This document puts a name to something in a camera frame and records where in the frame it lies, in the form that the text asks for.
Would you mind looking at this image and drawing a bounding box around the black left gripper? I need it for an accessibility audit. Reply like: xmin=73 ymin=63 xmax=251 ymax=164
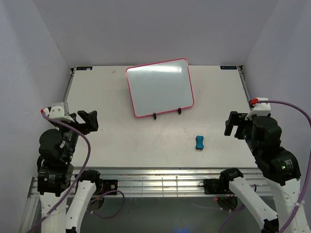
xmin=53 ymin=109 xmax=99 ymax=160

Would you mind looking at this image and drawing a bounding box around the blue bone-shaped eraser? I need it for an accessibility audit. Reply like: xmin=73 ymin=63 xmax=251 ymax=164
xmin=195 ymin=135 xmax=204 ymax=150

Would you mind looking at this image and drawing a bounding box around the pink-framed whiteboard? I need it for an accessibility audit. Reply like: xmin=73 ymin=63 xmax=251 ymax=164
xmin=125 ymin=58 xmax=195 ymax=118

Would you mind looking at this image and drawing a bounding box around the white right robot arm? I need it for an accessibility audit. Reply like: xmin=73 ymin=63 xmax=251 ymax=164
xmin=219 ymin=112 xmax=311 ymax=233

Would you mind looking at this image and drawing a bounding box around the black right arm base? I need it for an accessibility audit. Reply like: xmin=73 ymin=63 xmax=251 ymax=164
xmin=198 ymin=179 xmax=238 ymax=211

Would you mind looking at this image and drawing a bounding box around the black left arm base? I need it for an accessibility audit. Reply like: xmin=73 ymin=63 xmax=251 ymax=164
xmin=93 ymin=179 xmax=118 ymax=196

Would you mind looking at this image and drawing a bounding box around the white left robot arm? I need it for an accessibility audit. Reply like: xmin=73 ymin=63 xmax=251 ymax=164
xmin=37 ymin=108 xmax=125 ymax=233

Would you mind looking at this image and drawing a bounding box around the black metal whiteboard stand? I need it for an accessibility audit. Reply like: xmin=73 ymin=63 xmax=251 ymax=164
xmin=152 ymin=108 xmax=182 ymax=120

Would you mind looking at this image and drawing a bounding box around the left blue table label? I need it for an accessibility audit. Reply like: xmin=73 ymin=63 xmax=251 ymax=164
xmin=76 ymin=67 xmax=93 ymax=71

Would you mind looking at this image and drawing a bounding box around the blue table label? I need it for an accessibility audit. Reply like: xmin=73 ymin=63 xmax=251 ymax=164
xmin=220 ymin=66 xmax=237 ymax=70
xmin=76 ymin=67 xmax=93 ymax=71

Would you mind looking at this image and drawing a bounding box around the right blue table label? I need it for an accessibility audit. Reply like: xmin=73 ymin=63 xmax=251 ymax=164
xmin=220 ymin=66 xmax=237 ymax=70

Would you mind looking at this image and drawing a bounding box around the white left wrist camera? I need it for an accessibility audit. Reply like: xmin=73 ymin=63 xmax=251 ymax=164
xmin=41 ymin=102 xmax=74 ymax=122

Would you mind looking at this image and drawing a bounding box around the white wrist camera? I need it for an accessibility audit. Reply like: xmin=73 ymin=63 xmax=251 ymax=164
xmin=41 ymin=102 xmax=74 ymax=122
xmin=245 ymin=98 xmax=271 ymax=120

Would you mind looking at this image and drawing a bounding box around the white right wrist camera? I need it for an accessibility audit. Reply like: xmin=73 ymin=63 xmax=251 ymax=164
xmin=245 ymin=98 xmax=271 ymax=120

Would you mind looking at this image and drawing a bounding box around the aluminium table edge rail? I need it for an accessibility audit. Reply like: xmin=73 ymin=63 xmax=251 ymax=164
xmin=28 ymin=167 xmax=272 ymax=198

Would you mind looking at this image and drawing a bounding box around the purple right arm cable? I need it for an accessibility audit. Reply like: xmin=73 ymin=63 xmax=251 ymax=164
xmin=218 ymin=100 xmax=311 ymax=233

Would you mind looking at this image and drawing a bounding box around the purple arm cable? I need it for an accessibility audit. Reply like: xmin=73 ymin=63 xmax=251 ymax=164
xmin=218 ymin=100 xmax=311 ymax=233
xmin=25 ymin=113 xmax=126 ymax=233

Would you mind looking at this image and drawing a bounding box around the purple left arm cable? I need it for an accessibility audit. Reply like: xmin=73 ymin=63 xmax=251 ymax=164
xmin=25 ymin=113 xmax=126 ymax=233

